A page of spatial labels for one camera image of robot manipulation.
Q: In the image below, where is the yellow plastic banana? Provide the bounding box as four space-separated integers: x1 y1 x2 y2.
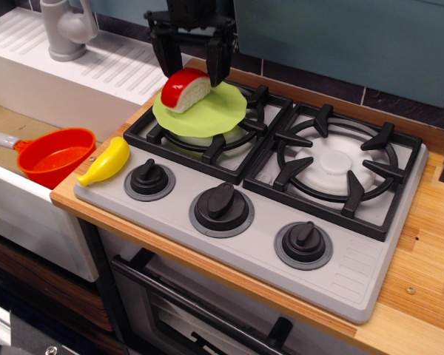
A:
77 137 130 186

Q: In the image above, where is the toy oven door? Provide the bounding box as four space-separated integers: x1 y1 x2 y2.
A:
99 229 362 354

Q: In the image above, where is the red white cheese wedge toy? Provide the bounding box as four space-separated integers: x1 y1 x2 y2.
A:
161 68 211 113

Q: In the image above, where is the white toy sink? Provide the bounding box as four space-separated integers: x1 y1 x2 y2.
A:
0 7 193 284

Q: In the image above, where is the black left burner grate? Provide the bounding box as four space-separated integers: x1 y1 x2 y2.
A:
124 82 293 184

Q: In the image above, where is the brass screw in countertop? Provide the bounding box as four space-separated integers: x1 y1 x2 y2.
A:
406 286 416 295

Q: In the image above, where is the white right burner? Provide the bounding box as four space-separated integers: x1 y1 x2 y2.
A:
285 134 376 196

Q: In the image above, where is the black right burner grate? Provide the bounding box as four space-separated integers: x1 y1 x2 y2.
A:
243 103 428 241

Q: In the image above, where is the light green plastic plate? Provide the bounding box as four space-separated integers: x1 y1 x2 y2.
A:
152 82 247 138

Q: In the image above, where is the black burner grate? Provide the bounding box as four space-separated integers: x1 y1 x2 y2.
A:
243 103 428 241
124 82 293 184

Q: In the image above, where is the grey toy faucet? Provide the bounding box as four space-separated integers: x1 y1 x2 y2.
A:
40 1 98 62

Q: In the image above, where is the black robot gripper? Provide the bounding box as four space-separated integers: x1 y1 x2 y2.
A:
144 1 237 87

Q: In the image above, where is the black left stove knob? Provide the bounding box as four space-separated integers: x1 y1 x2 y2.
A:
124 158 176 202

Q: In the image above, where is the black stove knob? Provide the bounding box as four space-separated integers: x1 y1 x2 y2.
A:
189 183 255 239
275 221 334 271
124 158 176 202

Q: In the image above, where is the black middle stove knob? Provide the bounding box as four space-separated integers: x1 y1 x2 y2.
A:
189 183 255 239

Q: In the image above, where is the black right stove knob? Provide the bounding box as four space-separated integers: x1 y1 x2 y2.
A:
275 221 334 271

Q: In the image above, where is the orange plastic pot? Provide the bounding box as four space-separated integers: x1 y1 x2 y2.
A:
0 128 96 189

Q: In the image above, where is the grey toy stove top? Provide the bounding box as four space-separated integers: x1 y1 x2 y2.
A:
74 136 413 323

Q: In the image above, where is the black oven door handle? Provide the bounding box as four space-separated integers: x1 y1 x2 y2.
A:
111 256 287 355

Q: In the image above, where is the white left burner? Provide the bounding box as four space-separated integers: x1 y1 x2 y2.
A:
165 126 257 158

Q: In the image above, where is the white burner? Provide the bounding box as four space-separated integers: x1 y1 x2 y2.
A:
285 134 376 196
165 126 257 158

